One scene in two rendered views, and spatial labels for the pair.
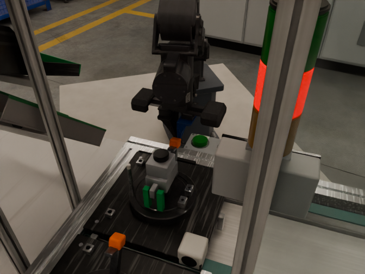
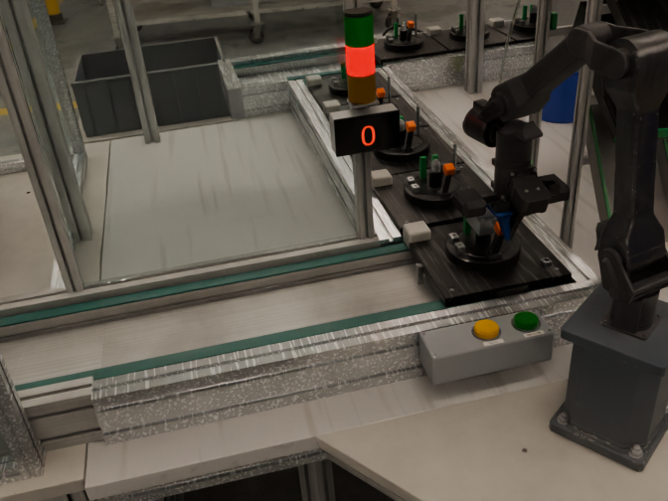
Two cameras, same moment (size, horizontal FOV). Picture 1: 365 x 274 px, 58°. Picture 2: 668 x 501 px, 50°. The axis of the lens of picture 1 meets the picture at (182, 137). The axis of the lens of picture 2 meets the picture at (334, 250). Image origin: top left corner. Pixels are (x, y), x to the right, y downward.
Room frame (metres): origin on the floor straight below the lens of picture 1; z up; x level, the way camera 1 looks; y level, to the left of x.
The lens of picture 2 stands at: (1.31, -0.78, 1.71)
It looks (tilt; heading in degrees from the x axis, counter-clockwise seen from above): 32 degrees down; 150
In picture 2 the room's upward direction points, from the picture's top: 5 degrees counter-clockwise
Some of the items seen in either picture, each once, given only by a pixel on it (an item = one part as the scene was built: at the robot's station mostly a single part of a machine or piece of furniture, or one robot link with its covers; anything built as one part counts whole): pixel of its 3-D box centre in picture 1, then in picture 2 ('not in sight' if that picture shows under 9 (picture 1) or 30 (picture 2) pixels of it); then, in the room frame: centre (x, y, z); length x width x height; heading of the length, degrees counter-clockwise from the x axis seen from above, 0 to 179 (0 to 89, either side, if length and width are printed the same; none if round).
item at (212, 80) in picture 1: (190, 106); (620, 374); (0.83, -0.02, 0.96); 0.15 x 0.15 x 0.20; 17
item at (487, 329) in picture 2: not in sight; (486, 331); (0.64, -0.11, 0.96); 0.04 x 0.04 x 0.02
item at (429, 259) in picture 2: (163, 200); (482, 255); (0.46, 0.04, 0.96); 0.24 x 0.24 x 0.02; 70
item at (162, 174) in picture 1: (159, 170); (481, 207); (0.45, 0.04, 1.06); 0.08 x 0.04 x 0.07; 161
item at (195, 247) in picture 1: (193, 250); (417, 235); (0.34, -0.02, 0.97); 0.05 x 0.05 x 0.04; 70
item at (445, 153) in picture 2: not in sight; (401, 133); (-0.01, 0.21, 1.01); 0.24 x 0.24 x 0.13; 70
